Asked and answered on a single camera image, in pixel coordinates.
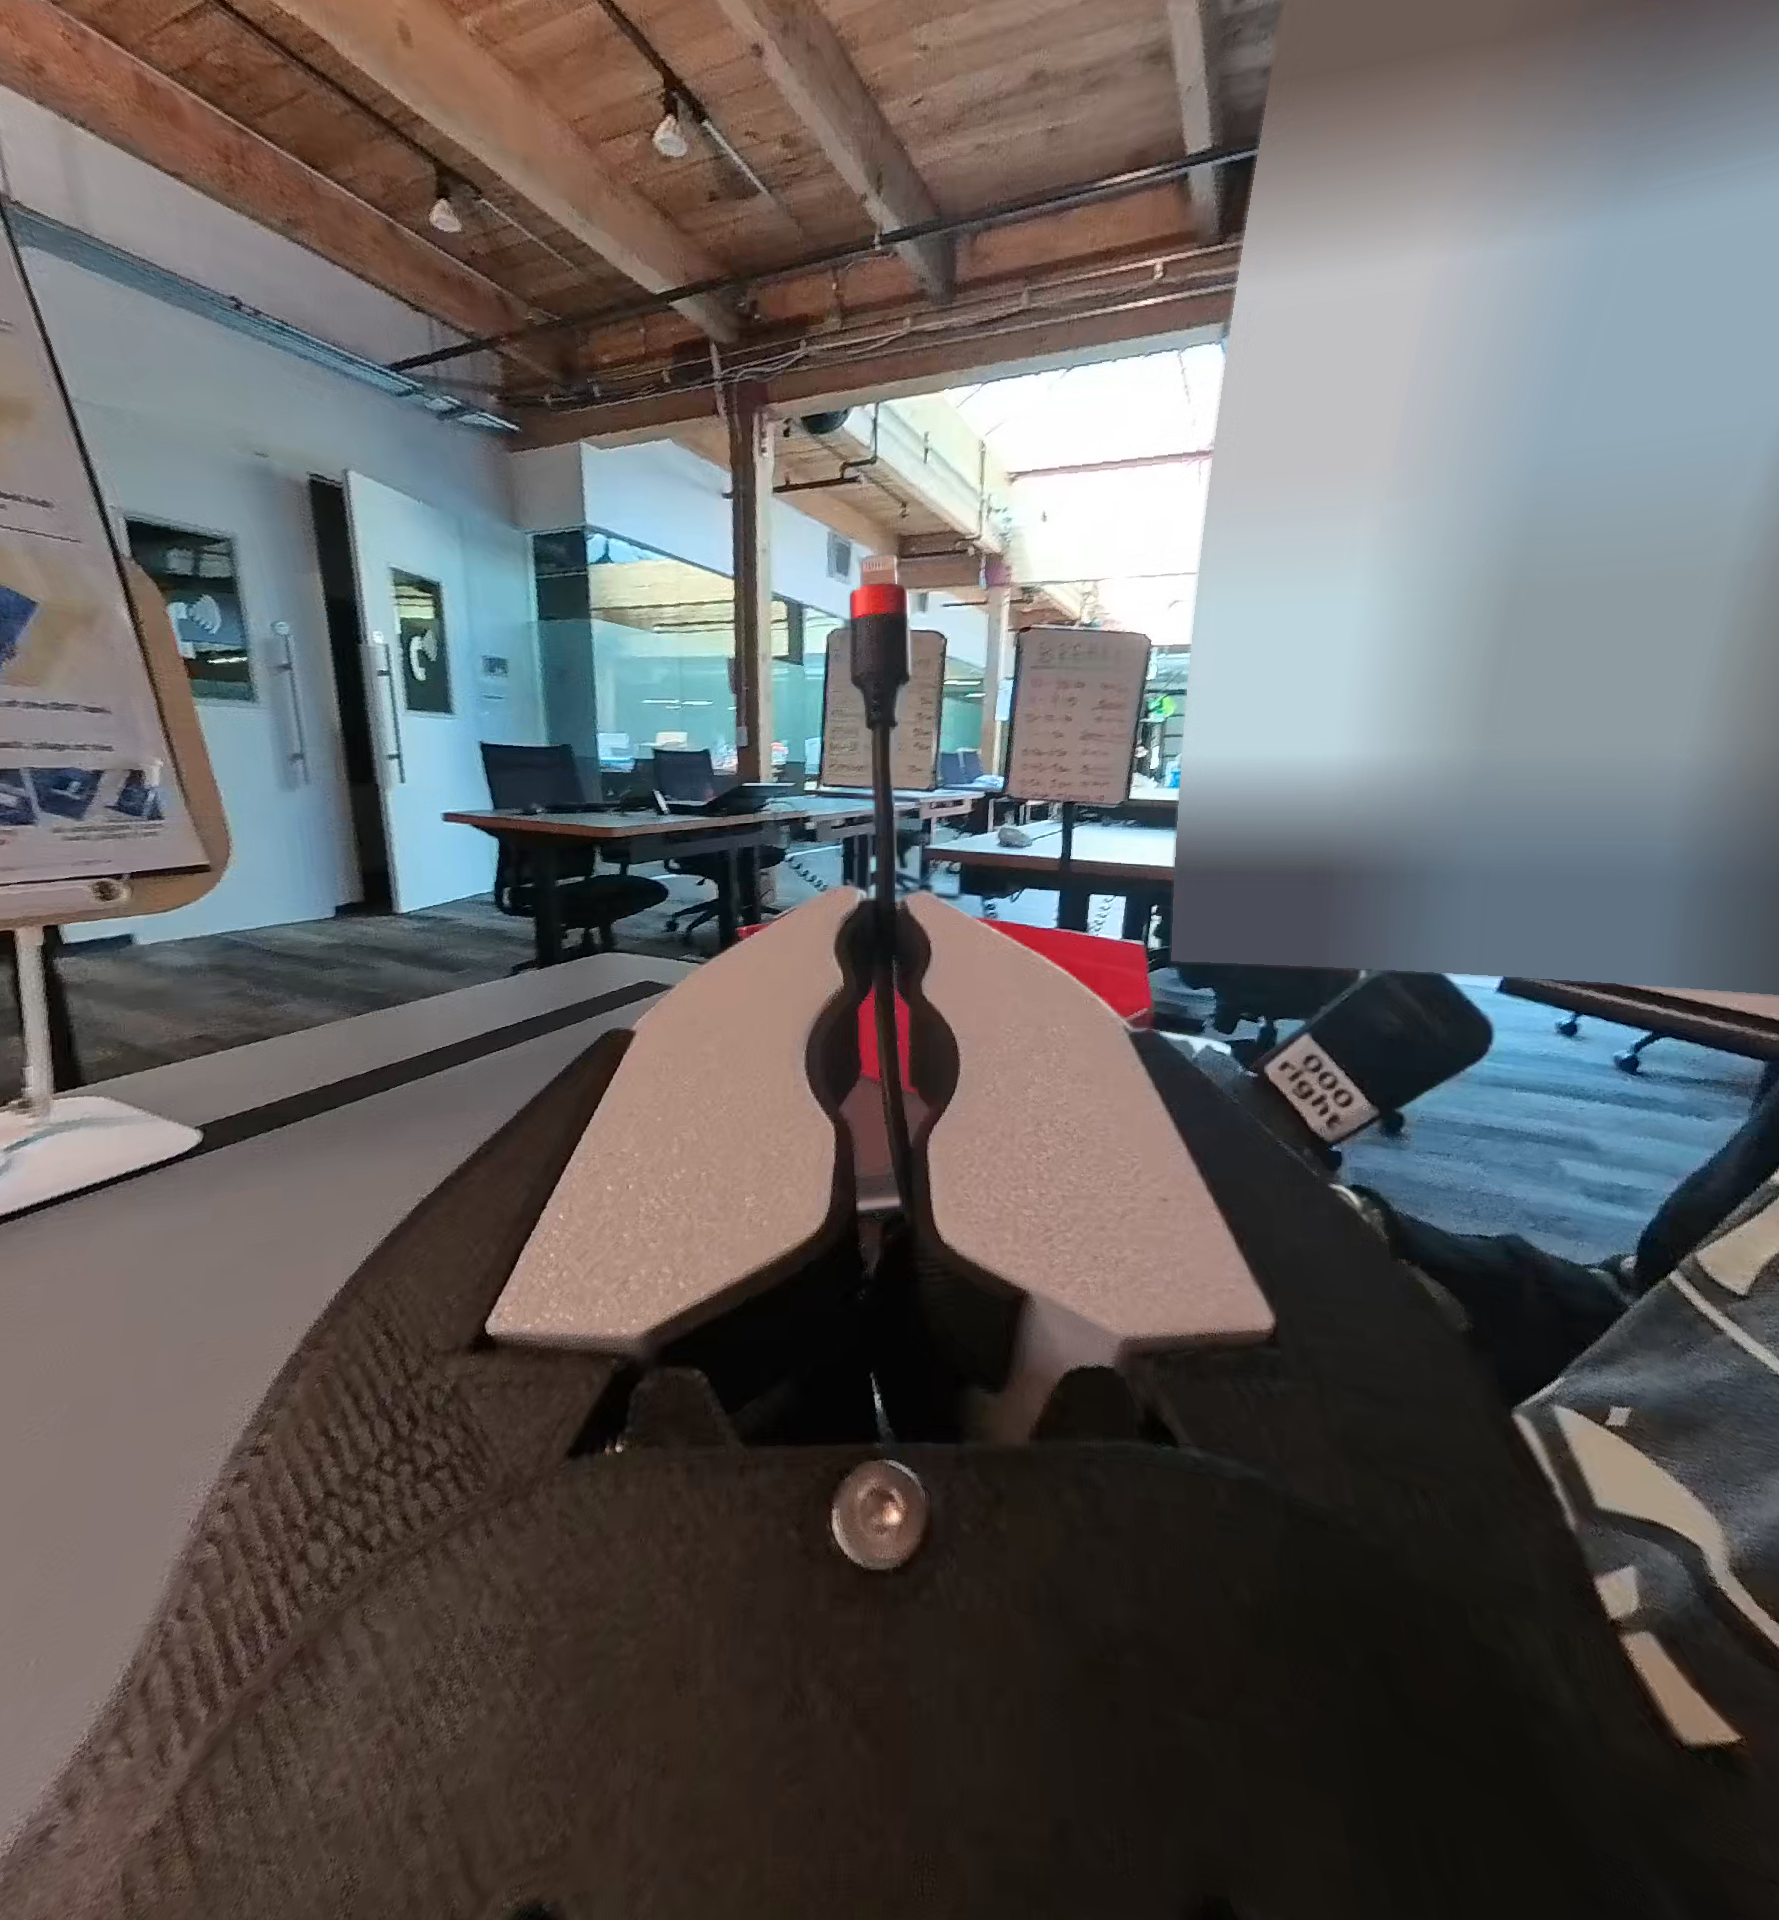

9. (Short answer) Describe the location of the dark door poster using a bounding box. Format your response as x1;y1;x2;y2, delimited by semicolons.
389;565;456;722

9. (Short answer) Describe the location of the instruction sheet on stand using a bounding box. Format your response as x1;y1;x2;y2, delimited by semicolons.
0;117;233;1250

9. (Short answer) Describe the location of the wooden office desk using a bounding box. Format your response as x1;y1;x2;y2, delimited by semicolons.
922;818;1178;935
441;791;929;970

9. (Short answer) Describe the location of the black office chair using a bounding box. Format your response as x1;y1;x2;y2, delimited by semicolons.
478;739;670;945
653;748;771;941

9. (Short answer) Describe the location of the wooden post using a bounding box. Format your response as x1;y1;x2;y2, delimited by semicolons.
727;375;777;805

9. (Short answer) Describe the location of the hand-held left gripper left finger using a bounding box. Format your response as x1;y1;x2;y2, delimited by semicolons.
484;885;872;1370

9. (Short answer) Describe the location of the red plastic bin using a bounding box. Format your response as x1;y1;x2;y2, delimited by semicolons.
735;920;1152;1085

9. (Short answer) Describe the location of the person's right forearm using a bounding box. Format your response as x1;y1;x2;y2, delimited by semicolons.
1362;1177;1647;1420

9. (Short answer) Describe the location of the whiteboard on stand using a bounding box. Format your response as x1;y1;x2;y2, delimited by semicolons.
820;626;953;799
1006;626;1155;812

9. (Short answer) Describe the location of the white door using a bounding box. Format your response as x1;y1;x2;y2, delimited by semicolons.
308;469;459;916

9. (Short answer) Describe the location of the black cable with red plugs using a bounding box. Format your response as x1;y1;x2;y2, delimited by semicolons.
843;551;929;1224

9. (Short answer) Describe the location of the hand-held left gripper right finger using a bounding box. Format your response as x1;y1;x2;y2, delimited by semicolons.
902;892;1277;1396

